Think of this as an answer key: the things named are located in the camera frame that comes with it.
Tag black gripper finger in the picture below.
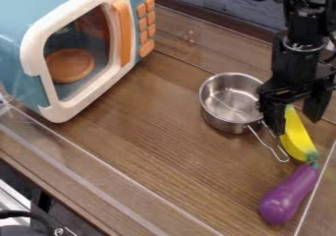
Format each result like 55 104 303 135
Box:
260 95 287 136
303 85 334 123

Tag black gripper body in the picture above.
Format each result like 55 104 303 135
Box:
258 31 336 103

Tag silver pot with wire handle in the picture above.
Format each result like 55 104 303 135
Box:
199 72 291 163

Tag yellow toy banana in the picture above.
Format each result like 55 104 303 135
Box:
280 105 320 162

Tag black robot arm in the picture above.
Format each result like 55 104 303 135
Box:
255 0 336 135

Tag purple toy eggplant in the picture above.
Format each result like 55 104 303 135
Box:
259 162 319 224

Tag orange microwave turntable plate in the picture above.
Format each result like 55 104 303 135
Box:
46 48 95 83

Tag blue toy microwave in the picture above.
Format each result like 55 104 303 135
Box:
0 0 156 123

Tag black cable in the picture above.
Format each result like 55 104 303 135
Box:
0 209 54 236

